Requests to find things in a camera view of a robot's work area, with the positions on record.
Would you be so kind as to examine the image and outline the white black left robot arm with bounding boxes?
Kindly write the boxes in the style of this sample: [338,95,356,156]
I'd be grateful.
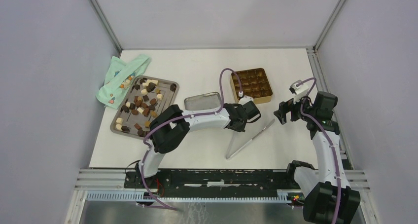
[136,100,261,188]

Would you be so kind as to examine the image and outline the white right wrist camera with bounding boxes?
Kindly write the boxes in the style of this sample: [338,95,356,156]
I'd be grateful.
[289,80,309,104]

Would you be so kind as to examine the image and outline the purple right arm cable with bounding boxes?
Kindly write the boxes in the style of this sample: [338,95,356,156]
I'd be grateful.
[295,77,342,224]

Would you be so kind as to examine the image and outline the gold chocolate box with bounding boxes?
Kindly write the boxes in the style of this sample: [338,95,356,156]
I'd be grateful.
[230,68,273,104]

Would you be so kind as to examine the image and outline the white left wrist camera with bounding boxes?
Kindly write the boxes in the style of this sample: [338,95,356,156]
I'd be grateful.
[238,91,254,105]

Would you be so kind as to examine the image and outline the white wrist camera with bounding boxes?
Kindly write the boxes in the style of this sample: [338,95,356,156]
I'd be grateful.
[238,91,254,105]
[289,80,309,104]

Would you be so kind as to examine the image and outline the green patterned cloth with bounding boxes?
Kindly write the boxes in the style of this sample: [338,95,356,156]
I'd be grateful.
[96,54,151,109]

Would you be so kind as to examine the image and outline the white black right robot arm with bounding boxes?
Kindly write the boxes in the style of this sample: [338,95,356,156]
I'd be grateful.
[274,92,361,224]

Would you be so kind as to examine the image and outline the metal serving tongs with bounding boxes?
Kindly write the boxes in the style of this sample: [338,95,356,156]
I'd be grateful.
[225,119,275,160]

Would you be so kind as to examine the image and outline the dark chocolate tray corner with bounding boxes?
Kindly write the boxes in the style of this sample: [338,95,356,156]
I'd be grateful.
[170,83,177,92]

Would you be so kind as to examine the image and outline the metal chocolate tray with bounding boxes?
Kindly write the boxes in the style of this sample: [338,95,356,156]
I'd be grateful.
[110,76,179,139]

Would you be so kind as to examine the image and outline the silver box lid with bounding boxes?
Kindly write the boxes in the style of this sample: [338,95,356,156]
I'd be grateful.
[184,92,221,111]

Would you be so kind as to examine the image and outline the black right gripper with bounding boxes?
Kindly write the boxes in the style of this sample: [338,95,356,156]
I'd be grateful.
[273,91,316,124]

